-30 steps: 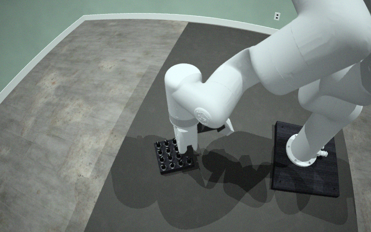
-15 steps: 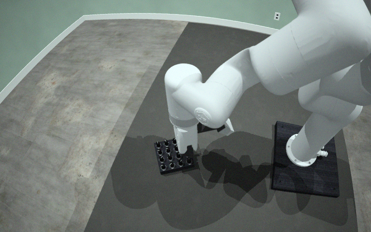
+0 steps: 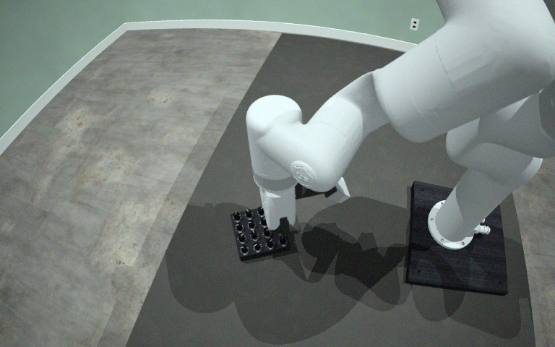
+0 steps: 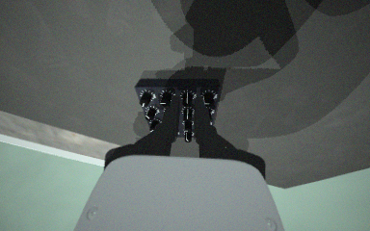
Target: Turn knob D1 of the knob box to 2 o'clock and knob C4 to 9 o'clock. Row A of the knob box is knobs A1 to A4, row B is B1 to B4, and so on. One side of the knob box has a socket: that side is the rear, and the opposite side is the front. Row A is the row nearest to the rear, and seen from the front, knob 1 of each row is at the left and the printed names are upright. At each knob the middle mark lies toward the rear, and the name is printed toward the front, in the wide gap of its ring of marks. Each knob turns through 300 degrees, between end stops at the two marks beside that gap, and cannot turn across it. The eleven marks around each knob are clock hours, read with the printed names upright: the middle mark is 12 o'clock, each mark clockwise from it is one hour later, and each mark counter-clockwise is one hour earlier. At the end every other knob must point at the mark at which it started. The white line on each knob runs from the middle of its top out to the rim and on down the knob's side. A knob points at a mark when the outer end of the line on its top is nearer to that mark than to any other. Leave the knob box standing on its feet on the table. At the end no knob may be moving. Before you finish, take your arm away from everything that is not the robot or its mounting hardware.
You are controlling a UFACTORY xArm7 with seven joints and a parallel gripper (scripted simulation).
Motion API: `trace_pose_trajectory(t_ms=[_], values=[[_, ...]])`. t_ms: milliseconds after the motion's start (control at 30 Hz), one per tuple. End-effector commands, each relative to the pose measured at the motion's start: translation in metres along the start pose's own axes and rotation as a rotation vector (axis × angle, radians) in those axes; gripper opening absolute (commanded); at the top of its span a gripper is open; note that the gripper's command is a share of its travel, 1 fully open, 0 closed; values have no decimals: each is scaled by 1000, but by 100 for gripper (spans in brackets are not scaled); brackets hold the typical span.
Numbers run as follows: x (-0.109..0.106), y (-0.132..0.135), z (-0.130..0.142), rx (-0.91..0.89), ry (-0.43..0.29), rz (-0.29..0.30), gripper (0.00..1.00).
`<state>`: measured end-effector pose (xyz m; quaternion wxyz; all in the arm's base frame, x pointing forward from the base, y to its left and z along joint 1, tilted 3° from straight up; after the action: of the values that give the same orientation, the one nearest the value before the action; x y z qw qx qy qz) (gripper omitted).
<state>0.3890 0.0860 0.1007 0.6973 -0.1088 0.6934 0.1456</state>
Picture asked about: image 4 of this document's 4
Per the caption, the dark grey knob box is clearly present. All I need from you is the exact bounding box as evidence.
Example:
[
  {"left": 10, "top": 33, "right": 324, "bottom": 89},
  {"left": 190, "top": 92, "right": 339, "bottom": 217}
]
[{"left": 135, "top": 79, "right": 221, "bottom": 142}]

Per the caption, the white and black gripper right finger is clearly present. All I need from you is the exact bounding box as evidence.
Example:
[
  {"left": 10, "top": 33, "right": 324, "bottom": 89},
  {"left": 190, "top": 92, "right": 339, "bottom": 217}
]
[{"left": 194, "top": 96, "right": 265, "bottom": 179}]

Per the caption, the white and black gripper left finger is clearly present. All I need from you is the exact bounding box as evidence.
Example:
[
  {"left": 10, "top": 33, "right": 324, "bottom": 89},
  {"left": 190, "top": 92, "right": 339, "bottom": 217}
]
[{"left": 104, "top": 95, "right": 180, "bottom": 169}]

